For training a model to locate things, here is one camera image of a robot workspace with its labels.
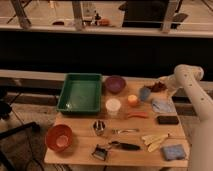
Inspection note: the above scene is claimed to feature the orange carrot toy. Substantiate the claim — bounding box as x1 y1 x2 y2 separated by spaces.
126 112 149 119

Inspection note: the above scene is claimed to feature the yellow banana bunch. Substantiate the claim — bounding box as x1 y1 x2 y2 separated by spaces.
141 134 169 152

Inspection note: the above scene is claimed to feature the black rectangular block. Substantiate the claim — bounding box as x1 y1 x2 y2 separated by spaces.
157 116 179 125

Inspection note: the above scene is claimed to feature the red bowl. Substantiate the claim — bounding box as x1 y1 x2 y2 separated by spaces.
45 124 72 152

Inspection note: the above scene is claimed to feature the blue sponge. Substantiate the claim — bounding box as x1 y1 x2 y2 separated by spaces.
161 144 186 161

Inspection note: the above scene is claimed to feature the light blue cloth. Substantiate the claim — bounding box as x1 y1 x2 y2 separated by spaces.
151 99 175 113

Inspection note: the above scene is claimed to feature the purple bowl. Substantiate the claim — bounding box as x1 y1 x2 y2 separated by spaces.
104 75 126 94

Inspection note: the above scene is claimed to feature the white lidded plastic cup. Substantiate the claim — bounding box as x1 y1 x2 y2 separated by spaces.
105 98 121 117

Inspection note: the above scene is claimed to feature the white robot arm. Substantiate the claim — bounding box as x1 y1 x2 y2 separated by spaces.
159 64 213 171

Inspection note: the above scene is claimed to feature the metal measuring cup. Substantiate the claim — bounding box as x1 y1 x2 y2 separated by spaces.
93 120 106 136

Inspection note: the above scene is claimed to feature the small orange cup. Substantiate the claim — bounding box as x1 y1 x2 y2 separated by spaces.
127 95 138 107

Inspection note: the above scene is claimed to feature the green plastic tray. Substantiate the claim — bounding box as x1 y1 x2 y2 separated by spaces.
57 73 102 115

